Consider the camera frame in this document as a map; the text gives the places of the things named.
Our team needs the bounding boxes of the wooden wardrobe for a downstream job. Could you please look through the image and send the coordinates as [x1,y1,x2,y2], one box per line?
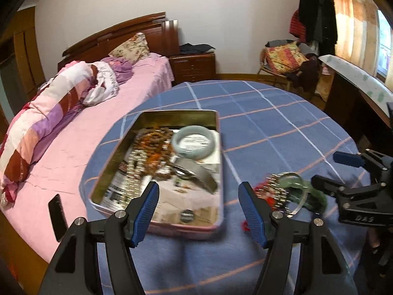
[1,7,45,136]

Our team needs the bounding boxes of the green jade bangle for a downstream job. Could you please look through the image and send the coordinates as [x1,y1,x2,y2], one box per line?
[278,172,327,218]

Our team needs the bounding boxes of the purple garment on bed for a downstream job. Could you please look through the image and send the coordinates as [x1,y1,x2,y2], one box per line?
[101,57,133,85]

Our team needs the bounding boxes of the black smartphone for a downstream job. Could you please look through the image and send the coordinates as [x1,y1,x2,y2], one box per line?
[48,194,68,242]

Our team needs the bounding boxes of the floral pillow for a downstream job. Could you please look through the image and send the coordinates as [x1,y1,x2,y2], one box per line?
[109,32,150,65]

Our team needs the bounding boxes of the dark wooden nightstand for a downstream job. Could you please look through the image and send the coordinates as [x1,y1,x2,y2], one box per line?
[169,53,216,86]

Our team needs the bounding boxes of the pearl necklace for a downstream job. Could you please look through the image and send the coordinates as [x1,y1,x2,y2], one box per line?
[118,148,148,209]

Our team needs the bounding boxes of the blue plaid tablecloth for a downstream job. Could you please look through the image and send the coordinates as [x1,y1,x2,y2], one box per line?
[79,81,370,294]

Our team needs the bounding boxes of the red garment on rack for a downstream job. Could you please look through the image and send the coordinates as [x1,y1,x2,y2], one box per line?
[289,10,306,43]

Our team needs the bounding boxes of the metal jewelry tin box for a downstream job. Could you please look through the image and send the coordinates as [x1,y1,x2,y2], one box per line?
[81,109,224,240]

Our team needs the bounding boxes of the pink patchwork quilt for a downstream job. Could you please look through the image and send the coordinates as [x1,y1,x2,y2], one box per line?
[1,61,119,207]

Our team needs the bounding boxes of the dark clothes on nightstand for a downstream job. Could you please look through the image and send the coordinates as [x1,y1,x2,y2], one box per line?
[179,43,215,55]

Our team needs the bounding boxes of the dark wooden headboard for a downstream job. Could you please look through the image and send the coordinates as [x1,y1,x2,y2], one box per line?
[57,11,181,72]

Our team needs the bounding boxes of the dark brown garment on chair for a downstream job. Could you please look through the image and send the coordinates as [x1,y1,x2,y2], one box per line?
[288,56,320,93]

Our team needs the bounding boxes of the wicker chair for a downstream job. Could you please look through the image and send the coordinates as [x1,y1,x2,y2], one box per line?
[257,39,321,91]

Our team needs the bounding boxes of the colourful patchwork cushion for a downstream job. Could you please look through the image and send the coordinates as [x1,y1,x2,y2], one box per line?
[265,42,307,75]

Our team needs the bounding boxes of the dark coats on rack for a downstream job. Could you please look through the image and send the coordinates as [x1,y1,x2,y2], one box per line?
[298,0,338,56]

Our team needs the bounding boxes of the pale jade bangle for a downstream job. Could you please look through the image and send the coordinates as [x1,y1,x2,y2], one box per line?
[171,125,216,161]

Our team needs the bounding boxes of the desk with floral cover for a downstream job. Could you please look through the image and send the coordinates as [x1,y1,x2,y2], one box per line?
[319,55,392,155]

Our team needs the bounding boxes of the red tassel cord jewelry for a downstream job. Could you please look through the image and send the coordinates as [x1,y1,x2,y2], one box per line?
[253,172,293,214]

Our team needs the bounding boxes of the pink sheeted bed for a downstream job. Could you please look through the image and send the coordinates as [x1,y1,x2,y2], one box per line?
[4,53,174,262]

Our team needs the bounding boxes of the brown wooden bead necklace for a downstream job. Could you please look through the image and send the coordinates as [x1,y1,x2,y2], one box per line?
[132,126,177,181]

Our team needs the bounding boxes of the orange cream curtains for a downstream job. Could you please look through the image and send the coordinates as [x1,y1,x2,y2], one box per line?
[334,0,392,89]

